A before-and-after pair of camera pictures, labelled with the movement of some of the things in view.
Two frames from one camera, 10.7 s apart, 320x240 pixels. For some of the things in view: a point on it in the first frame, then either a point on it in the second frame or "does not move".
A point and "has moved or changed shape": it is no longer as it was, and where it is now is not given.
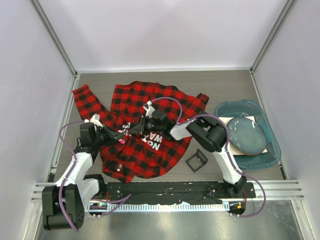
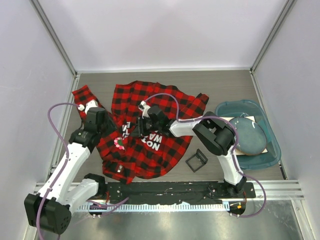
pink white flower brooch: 122,141 has moved or changed shape
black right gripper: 140,128 does not move
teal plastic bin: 231,108 does not move
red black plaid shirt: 140,156 does not move
